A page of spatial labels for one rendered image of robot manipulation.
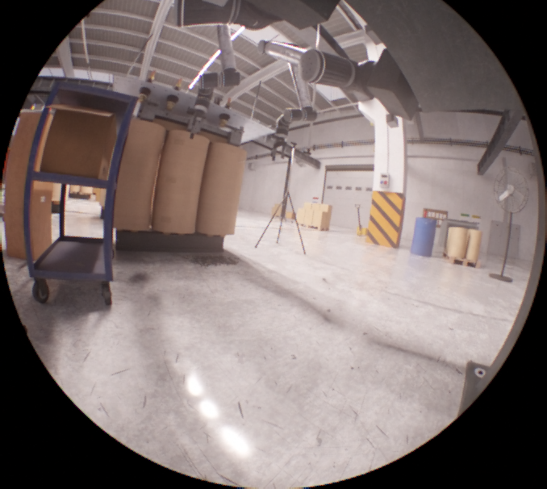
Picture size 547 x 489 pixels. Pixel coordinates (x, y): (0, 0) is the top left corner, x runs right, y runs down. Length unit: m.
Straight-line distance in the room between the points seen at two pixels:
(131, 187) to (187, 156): 0.54
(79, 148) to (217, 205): 1.30
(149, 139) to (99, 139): 0.81
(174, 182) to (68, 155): 0.99
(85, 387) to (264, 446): 0.48
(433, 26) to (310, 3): 0.36
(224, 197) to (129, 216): 0.88
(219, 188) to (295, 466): 1.81
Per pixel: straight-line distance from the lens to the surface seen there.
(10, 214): 1.64
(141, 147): 1.61
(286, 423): 0.58
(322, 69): 1.00
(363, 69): 1.15
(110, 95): 0.92
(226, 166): 1.78
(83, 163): 0.87
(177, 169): 1.61
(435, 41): 0.75
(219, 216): 1.76
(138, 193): 1.57
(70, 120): 0.93
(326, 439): 0.58
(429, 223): 4.77
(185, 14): 0.89
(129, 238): 1.75
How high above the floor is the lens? 0.52
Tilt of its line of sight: 2 degrees down
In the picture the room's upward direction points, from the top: 8 degrees clockwise
